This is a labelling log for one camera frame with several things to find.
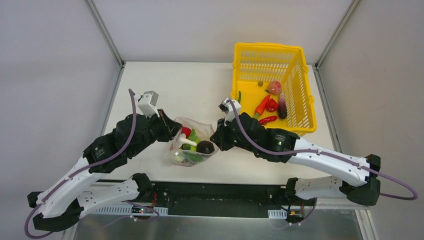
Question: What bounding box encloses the red toy bell pepper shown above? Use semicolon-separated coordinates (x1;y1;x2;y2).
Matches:
181;126;192;139

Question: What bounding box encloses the white toy radish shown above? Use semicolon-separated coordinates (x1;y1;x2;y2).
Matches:
176;137;197;151
172;151;204;165

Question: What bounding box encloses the green toy apple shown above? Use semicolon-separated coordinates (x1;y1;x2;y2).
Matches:
187;129;201;144

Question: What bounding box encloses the clear pink zip top bag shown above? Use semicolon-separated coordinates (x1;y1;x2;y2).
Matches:
166;117;219;167

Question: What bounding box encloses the dark toy avocado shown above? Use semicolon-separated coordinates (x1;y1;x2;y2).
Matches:
196;140;215;155

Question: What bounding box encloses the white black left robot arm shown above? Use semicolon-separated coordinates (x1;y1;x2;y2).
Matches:
27;109;182;232

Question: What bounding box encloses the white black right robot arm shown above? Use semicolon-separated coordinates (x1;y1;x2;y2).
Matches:
210;113;381;206

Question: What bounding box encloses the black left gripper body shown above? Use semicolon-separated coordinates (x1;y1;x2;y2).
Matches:
149;108;180;142

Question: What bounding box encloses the orange toy carrot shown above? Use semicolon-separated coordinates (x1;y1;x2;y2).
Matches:
253;94;271;119

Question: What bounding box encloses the red toy strawberry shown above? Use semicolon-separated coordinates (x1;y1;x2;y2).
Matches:
265;98;279;113

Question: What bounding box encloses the purple toy eggplant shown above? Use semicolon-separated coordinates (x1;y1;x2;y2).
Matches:
277;92;288;120

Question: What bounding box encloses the toy peach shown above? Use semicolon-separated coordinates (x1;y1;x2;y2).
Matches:
267;80;283;96

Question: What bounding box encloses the yellow plastic basket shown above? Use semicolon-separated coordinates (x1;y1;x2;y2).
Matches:
231;42;317;136

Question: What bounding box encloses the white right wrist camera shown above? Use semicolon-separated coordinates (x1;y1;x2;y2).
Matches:
218;98;240;126

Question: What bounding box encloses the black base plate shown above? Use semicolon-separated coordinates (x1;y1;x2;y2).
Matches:
120;181;317;220

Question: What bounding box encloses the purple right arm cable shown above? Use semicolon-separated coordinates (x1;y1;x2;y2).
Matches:
225;98;419;201

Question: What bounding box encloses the aluminium frame rail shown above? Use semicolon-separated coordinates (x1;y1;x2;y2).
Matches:
316;195;370;210

